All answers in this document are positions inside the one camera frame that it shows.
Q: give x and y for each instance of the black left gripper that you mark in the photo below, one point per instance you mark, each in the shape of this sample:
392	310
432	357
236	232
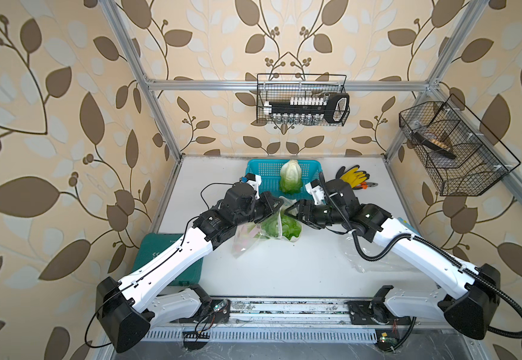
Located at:
267	206

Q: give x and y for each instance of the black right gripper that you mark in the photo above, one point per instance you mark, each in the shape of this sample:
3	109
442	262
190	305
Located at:
309	217

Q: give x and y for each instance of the leafy green chinese cabbage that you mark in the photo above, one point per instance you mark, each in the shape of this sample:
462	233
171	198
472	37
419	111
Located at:
289	229

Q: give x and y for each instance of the clear pink-dotted zipper bag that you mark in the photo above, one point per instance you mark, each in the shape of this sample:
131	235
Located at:
248	235

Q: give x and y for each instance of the pale chinese cabbage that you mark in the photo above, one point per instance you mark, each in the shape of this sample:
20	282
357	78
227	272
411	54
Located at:
290	177

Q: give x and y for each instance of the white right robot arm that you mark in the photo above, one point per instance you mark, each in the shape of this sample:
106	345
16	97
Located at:
465	297

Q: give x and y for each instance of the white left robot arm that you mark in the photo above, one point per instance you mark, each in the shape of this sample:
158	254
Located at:
128	308

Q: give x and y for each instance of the clear plastic bag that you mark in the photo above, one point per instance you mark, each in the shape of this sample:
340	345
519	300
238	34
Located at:
380	255

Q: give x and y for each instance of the teal plastic basket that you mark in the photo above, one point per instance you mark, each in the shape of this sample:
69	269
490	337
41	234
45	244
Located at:
269	170

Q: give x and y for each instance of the yellow black work glove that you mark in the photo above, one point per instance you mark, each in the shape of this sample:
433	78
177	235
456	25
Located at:
353	176

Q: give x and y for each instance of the black socket bit holder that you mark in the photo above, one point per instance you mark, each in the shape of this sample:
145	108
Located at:
328	109

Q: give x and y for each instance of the black brush in basket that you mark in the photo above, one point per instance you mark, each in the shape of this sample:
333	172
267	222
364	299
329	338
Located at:
434	145

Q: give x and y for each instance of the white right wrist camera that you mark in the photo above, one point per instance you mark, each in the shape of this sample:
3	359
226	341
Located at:
315	190

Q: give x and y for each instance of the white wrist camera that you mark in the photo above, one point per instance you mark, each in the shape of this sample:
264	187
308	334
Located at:
315	190
254	181

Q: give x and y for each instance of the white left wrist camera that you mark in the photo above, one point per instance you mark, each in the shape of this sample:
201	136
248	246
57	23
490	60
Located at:
254	181

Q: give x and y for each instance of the red handled pliers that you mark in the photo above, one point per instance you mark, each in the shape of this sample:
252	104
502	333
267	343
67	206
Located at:
366	185

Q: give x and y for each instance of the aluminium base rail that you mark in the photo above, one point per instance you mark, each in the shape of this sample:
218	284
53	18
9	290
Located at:
291	320

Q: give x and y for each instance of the black wire basket back wall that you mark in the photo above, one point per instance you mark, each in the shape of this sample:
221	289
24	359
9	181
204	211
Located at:
283	86

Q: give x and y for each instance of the black wire basket wall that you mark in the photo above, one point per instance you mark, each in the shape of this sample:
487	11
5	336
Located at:
283	86
483	159

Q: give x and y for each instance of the black wire basket right wall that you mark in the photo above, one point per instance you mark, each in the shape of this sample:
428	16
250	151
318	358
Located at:
483	159

